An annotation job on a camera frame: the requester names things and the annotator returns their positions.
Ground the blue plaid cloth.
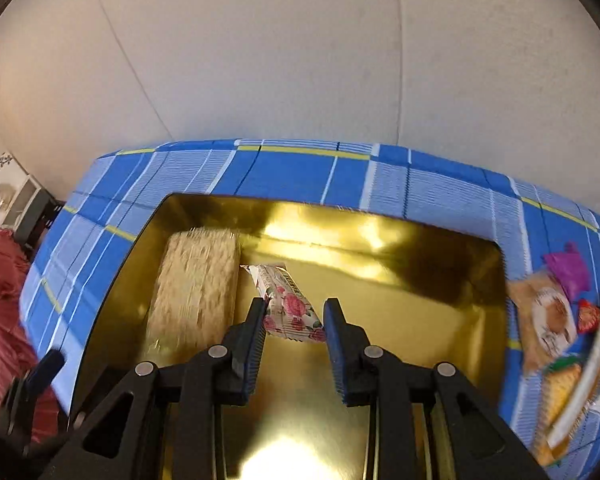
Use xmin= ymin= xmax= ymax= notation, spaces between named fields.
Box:
xmin=19 ymin=139 xmax=600 ymax=480

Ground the rice cracker packet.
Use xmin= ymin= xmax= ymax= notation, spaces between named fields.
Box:
xmin=145 ymin=227 xmax=242 ymax=356

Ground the round pastry packet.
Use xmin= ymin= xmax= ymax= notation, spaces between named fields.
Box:
xmin=507 ymin=270 xmax=578 ymax=373

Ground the green-edged cracker packet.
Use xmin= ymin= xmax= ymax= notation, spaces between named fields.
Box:
xmin=535 ymin=355 xmax=583 ymax=466

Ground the long beige stick packet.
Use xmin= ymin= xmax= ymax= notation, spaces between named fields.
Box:
xmin=547 ymin=292 xmax=600 ymax=448

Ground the black metal rack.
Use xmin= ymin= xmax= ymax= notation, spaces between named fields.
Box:
xmin=17 ymin=195 xmax=63 ymax=251

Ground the pink floral snack packet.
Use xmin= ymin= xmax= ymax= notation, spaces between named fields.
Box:
xmin=241 ymin=263 xmax=327 ymax=344

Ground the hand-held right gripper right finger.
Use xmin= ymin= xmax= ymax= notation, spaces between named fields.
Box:
xmin=322 ymin=298 xmax=551 ymax=480

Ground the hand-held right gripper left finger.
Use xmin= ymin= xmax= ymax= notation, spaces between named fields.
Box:
xmin=40 ymin=298 xmax=268 ymax=480

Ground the red candy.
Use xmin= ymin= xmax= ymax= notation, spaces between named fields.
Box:
xmin=576 ymin=299 xmax=600 ymax=333

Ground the gold tin box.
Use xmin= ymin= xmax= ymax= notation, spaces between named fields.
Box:
xmin=70 ymin=192 xmax=511 ymax=480

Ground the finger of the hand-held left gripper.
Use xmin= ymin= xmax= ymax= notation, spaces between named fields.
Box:
xmin=0 ymin=349 xmax=66 ymax=443

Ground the white storage box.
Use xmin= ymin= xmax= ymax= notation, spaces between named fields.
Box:
xmin=0 ymin=152 xmax=43 ymax=231

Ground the red cloth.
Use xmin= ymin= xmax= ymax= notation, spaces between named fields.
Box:
xmin=0 ymin=227 xmax=73 ymax=446

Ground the purple snack packet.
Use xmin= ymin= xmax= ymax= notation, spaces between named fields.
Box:
xmin=543 ymin=243 xmax=591 ymax=301

